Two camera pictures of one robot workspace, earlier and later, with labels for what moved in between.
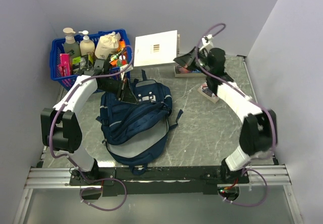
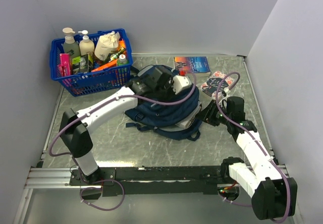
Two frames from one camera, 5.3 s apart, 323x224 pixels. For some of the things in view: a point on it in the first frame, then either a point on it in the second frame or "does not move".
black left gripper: (124, 93) to (170, 83)
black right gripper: (187, 60) to (207, 115)
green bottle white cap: (120, 62) does not move
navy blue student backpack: (137, 133) to (168, 116)
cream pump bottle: (87, 47) does not move
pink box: (65, 67) does not move
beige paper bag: (107, 45) does not move
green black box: (81, 63) does not move
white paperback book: (156, 48) to (186, 123)
